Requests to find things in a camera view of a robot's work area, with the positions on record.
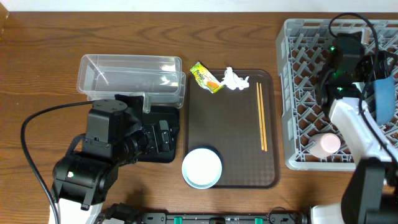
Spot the dark blue plate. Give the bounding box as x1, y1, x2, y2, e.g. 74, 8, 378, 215
373, 76, 396, 125

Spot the light blue bowl with rice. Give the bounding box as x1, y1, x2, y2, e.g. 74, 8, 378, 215
182, 148, 223, 190

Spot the pink plastic cup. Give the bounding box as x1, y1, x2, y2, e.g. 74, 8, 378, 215
308, 133, 341, 159

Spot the wooden chopstick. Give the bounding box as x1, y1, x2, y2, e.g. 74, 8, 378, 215
259, 83, 267, 152
256, 82, 266, 151

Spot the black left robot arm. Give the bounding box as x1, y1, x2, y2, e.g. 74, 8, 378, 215
52, 95, 180, 223

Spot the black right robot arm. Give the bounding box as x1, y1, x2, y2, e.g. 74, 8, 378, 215
310, 32, 397, 223

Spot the grey dishwasher rack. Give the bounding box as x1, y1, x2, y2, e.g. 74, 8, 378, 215
275, 18, 398, 172

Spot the black plastic bin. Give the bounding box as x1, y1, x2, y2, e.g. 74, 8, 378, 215
83, 100, 180, 165

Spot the yellow green snack wrapper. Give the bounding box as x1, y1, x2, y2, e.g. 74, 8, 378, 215
190, 62, 224, 93

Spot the clear plastic bin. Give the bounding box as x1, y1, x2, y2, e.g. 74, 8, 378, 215
76, 54, 186, 109

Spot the brown plastic serving tray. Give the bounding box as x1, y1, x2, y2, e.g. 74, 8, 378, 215
184, 70, 280, 189

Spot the crumpled white tissue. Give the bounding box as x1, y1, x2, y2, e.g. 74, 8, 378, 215
220, 67, 249, 90

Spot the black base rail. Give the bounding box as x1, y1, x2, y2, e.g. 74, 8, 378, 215
93, 203, 312, 224

